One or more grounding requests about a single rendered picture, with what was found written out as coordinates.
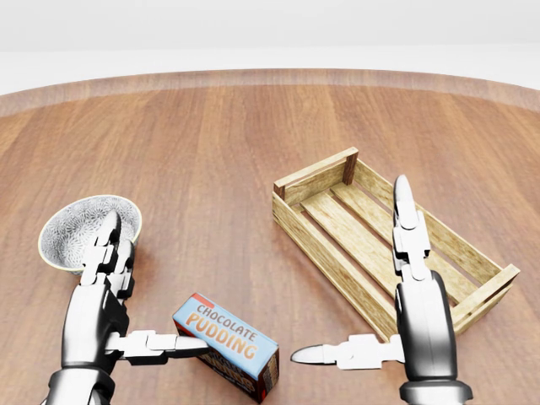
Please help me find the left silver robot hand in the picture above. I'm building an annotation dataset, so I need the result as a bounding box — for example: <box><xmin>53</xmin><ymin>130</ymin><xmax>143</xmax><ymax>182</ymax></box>
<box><xmin>61</xmin><ymin>209</ymin><xmax>211</xmax><ymax>374</ymax></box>

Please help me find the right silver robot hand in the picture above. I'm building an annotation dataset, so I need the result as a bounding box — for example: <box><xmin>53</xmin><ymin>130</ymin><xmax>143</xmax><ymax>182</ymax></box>
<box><xmin>290</xmin><ymin>174</ymin><xmax>460</xmax><ymax>383</ymax></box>

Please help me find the wooden slat tray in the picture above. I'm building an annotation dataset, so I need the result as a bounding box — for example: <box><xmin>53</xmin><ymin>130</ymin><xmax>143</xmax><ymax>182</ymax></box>
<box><xmin>272</xmin><ymin>146</ymin><xmax>521</xmax><ymax>343</ymax></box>

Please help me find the chocolate pudding box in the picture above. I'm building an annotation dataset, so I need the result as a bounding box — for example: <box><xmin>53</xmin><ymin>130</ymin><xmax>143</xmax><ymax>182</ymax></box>
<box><xmin>171</xmin><ymin>292</ymin><xmax>280</xmax><ymax>403</ymax></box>

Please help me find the patterned white bowl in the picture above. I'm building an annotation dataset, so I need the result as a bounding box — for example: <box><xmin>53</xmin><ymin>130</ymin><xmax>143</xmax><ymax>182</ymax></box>
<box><xmin>37</xmin><ymin>194</ymin><xmax>143</xmax><ymax>276</ymax></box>

